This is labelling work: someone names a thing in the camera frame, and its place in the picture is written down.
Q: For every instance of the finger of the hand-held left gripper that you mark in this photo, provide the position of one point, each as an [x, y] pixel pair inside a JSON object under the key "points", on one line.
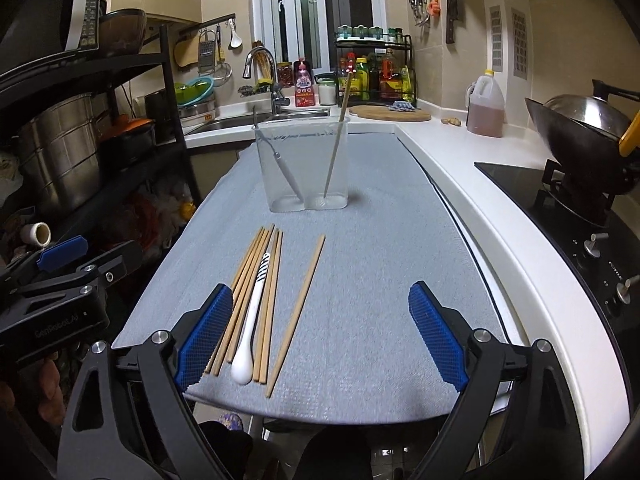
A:
{"points": [[62, 251], [115, 262]]}

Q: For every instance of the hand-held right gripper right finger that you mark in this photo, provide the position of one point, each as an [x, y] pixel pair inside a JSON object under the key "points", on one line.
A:
{"points": [[435, 330]]}

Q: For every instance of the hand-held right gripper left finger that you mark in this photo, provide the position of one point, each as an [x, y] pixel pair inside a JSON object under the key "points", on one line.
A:
{"points": [[207, 332]]}

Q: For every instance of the bunch of wooden chopsticks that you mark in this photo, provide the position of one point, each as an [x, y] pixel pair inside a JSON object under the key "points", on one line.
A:
{"points": [[245, 270]]}

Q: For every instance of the wooden chopstick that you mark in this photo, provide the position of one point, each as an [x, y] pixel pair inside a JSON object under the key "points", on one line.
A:
{"points": [[339, 132], [298, 310]]}

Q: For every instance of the clear plastic utensil container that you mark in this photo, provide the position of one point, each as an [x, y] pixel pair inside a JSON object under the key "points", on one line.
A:
{"points": [[305, 160]]}

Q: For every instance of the small white cup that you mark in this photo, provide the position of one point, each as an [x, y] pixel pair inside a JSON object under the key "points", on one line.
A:
{"points": [[32, 235]]}

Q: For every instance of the crumpled plastic bags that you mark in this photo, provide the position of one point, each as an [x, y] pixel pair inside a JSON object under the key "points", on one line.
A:
{"points": [[145, 205]]}

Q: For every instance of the yellow plastic object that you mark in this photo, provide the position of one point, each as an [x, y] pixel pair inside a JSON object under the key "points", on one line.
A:
{"points": [[186, 209]]}

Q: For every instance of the grey table mat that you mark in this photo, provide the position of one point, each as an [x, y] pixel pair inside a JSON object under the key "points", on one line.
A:
{"points": [[380, 260]]}

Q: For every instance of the large steel stock pot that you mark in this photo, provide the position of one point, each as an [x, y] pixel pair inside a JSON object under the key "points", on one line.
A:
{"points": [[60, 155]]}

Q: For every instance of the black pot with orange lid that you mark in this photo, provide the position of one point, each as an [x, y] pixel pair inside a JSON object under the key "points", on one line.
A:
{"points": [[127, 142]]}

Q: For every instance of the black canister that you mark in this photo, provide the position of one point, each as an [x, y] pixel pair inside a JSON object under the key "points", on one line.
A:
{"points": [[157, 115]]}

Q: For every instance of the black glass gas stove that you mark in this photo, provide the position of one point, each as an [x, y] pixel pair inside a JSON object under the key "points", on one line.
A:
{"points": [[520, 185]]}

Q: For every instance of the metal spoon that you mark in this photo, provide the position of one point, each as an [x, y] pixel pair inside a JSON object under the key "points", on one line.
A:
{"points": [[287, 175]]}

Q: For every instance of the stainless steel sink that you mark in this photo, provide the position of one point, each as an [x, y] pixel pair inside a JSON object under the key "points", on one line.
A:
{"points": [[225, 124]]}

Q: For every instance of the metal stove knob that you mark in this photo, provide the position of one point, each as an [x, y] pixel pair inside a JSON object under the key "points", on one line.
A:
{"points": [[595, 246], [622, 291]]}

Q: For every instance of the stacked green and blue basins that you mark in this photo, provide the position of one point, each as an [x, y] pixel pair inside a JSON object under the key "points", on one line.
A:
{"points": [[195, 91]]}

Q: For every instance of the piece of ginger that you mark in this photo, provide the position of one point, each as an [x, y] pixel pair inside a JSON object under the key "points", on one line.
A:
{"points": [[450, 121]]}

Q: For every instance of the hanging mesh strainer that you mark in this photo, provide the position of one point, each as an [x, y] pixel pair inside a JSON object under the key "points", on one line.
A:
{"points": [[222, 72]]}

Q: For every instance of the small hanging wooden board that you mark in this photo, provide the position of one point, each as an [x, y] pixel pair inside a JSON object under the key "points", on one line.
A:
{"points": [[186, 55]]}

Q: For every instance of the plastic cooking oil jug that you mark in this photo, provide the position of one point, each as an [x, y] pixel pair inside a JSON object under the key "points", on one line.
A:
{"points": [[485, 115]]}

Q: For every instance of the round wooden cutting board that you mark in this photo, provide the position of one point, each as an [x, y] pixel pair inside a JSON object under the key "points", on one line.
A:
{"points": [[380, 114]]}

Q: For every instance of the dark brown rice cooker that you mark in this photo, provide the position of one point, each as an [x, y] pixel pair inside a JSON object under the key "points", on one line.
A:
{"points": [[122, 35]]}

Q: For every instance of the blue scouring cloth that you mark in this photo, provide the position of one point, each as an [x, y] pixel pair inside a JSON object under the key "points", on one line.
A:
{"points": [[402, 106]]}

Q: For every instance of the metal grater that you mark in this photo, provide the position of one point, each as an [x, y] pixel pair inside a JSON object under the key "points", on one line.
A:
{"points": [[206, 55]]}

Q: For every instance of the black wok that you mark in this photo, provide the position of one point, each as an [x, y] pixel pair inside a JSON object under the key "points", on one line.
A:
{"points": [[575, 150]]}

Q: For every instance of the chrome kitchen faucet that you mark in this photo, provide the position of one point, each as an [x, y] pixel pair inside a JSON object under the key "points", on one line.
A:
{"points": [[276, 95]]}

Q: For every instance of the black microwave oven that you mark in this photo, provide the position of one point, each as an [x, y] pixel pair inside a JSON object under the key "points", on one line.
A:
{"points": [[45, 15]]}

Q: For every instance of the red-filled glass jar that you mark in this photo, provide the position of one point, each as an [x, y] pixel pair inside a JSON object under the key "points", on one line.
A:
{"points": [[285, 76]]}

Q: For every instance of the white hanging ladle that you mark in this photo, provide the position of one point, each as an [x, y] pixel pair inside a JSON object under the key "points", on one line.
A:
{"points": [[235, 40]]}

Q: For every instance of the row of sauce bottles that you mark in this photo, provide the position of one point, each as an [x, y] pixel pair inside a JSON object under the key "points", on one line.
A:
{"points": [[387, 77]]}

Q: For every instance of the pink dish soap bottle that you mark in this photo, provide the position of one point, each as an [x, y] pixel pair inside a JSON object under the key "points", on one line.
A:
{"points": [[304, 87]]}

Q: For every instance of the white jar with green lid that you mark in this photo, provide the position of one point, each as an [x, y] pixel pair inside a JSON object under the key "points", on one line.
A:
{"points": [[326, 94]]}

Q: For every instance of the hanging cleaver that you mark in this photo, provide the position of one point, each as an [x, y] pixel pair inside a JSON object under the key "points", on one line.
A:
{"points": [[451, 22]]}

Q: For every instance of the row of green-lidded spice jars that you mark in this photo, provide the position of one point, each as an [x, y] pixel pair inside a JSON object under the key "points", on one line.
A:
{"points": [[357, 31]]}

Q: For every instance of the white framed window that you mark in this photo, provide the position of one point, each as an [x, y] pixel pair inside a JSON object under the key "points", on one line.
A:
{"points": [[305, 10]]}

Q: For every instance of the black wall hook rail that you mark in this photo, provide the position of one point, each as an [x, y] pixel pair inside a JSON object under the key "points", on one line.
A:
{"points": [[210, 21]]}

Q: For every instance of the wall vent grille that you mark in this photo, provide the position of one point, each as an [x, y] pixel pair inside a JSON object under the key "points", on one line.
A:
{"points": [[519, 42], [495, 37]]}

